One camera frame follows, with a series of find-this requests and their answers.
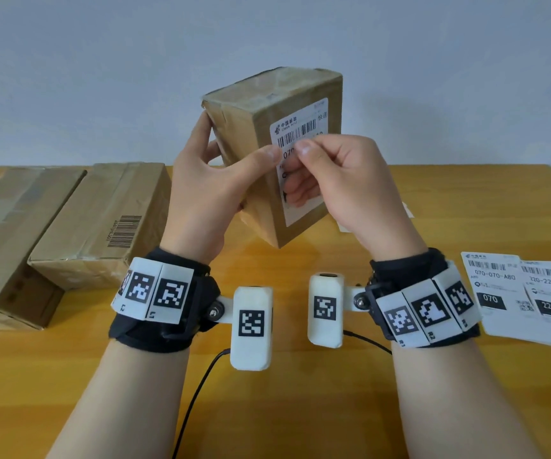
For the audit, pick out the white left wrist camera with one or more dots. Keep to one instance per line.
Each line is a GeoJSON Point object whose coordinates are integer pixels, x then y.
{"type": "Point", "coordinates": [251, 325]}

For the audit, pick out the large flat taped cardboard box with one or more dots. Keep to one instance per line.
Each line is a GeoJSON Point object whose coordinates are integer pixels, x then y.
{"type": "Point", "coordinates": [8, 224]}

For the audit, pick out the black wristband with markers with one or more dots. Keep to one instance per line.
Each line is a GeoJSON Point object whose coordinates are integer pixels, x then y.
{"type": "Point", "coordinates": [161, 293]}
{"type": "Point", "coordinates": [423, 301]}

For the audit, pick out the person's left middle finger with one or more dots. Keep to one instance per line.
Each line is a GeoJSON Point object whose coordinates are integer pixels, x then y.
{"type": "Point", "coordinates": [214, 151]}

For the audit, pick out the person's left thumb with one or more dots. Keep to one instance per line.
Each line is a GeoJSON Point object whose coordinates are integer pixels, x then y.
{"type": "Point", "coordinates": [256, 162]}

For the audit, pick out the cardboard box with barcode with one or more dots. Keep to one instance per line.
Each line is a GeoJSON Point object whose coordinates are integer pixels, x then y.
{"type": "Point", "coordinates": [108, 210]}

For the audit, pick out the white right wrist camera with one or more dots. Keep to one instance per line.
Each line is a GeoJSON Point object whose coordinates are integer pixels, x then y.
{"type": "Point", "coordinates": [325, 305]}

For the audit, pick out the black right wristband with markers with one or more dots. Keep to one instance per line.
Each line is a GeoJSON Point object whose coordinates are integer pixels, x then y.
{"type": "Point", "coordinates": [423, 301]}

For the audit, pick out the person's right forearm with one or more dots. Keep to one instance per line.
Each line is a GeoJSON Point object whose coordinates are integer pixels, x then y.
{"type": "Point", "coordinates": [452, 401]}

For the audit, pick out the small taped cardboard box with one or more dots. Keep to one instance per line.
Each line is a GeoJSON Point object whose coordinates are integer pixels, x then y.
{"type": "Point", "coordinates": [251, 114]}

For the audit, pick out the person's left forearm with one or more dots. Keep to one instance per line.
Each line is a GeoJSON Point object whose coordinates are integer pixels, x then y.
{"type": "Point", "coordinates": [122, 401]}

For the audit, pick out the person's right hand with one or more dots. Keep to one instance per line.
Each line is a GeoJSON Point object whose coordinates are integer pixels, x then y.
{"type": "Point", "coordinates": [361, 191]}

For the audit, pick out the black left wristband with markers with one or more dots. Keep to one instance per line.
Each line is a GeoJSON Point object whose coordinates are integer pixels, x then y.
{"type": "Point", "coordinates": [161, 293]}

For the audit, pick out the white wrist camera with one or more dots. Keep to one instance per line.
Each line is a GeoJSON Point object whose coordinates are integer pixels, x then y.
{"type": "Point", "coordinates": [325, 305]}
{"type": "Point", "coordinates": [251, 325]}

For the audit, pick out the white backing paper scrap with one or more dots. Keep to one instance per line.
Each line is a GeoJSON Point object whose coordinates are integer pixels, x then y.
{"type": "Point", "coordinates": [345, 227]}

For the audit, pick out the person's left hand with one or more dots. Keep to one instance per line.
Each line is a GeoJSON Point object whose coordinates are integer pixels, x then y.
{"type": "Point", "coordinates": [199, 205]}

